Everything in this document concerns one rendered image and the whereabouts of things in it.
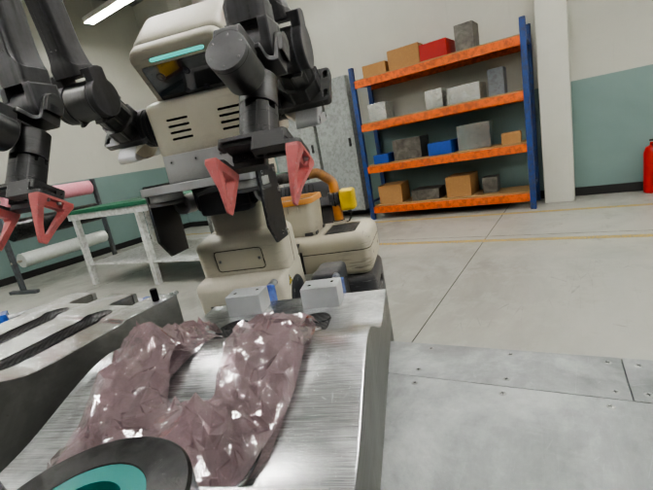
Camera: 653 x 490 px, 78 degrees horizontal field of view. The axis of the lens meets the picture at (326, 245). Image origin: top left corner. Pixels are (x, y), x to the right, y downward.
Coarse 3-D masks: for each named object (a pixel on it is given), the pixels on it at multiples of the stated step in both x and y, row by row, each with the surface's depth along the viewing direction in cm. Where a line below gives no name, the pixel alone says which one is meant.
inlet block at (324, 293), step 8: (336, 272) 65; (312, 280) 56; (320, 280) 55; (328, 280) 55; (336, 280) 54; (304, 288) 53; (312, 288) 53; (320, 288) 52; (328, 288) 52; (336, 288) 52; (344, 288) 59; (304, 296) 53; (312, 296) 53; (320, 296) 53; (328, 296) 52; (336, 296) 52; (304, 304) 53; (312, 304) 53; (320, 304) 53; (328, 304) 53; (336, 304) 53
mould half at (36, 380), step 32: (64, 320) 57; (128, 320) 52; (160, 320) 56; (0, 352) 50; (64, 352) 46; (96, 352) 48; (0, 384) 40; (32, 384) 42; (64, 384) 45; (0, 416) 40; (32, 416) 42; (0, 448) 40
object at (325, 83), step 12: (312, 72) 80; (324, 72) 85; (288, 84) 79; (300, 84) 79; (312, 84) 80; (324, 84) 83; (288, 96) 82; (300, 96) 81; (312, 96) 82; (324, 96) 83; (288, 108) 83; (300, 108) 83
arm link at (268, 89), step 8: (272, 72) 59; (264, 80) 57; (272, 80) 58; (264, 88) 57; (272, 88) 58; (240, 96) 58; (248, 96) 57; (256, 96) 56; (264, 96) 57; (272, 96) 58; (272, 104) 58
